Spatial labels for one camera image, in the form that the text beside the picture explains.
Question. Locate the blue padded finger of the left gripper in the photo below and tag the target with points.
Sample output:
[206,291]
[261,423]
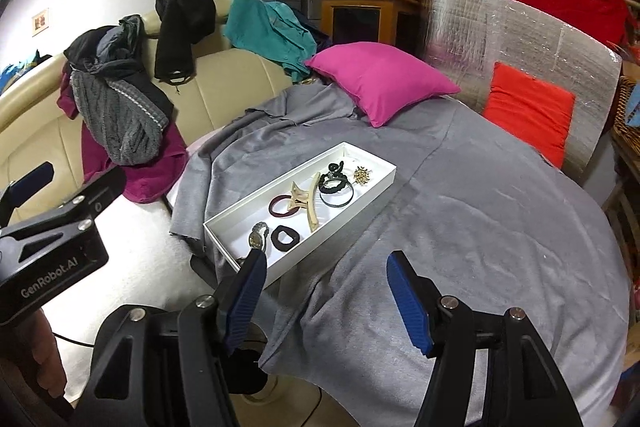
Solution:
[20,191]

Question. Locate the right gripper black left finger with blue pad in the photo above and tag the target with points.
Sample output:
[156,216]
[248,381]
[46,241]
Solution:
[214,365]

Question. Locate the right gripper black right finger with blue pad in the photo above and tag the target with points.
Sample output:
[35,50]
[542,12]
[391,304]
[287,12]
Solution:
[523,387]

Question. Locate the silver wrist watch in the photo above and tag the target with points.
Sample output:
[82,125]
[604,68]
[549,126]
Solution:
[258,238]

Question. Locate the beige hair claw clip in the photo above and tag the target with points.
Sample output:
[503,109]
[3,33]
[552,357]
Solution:
[304,200]

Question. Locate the white jewelry tray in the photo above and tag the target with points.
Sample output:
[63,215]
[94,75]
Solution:
[289,239]

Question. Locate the person's left hand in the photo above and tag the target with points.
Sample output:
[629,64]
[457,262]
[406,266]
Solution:
[36,335]

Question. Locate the grey knitted sweater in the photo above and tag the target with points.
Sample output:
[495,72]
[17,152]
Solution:
[120,118]

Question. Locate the magenta fleece blanket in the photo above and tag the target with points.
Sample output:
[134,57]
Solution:
[146,182]

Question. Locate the grey bed blanket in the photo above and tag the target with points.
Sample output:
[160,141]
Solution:
[476,210]

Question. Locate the dark grey jacket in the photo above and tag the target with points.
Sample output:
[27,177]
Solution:
[112,52]

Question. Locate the black scrunchie with band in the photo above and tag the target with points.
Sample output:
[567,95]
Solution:
[331,184]

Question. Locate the gold brooch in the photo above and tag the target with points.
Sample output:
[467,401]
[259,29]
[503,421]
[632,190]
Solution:
[361,176]

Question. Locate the beige leather sofa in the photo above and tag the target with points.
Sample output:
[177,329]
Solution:
[34,129]

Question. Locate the black garment on sofa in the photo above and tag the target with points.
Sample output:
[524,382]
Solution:
[183,24]

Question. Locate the red pillow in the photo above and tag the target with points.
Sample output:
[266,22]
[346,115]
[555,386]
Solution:
[535,111]

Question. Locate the magenta pillow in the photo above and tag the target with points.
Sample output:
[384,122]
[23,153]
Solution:
[381,79]

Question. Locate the teal garment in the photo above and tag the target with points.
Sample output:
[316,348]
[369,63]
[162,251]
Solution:
[271,30]

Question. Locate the silver foil insulation mat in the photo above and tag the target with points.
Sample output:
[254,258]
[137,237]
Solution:
[464,39]

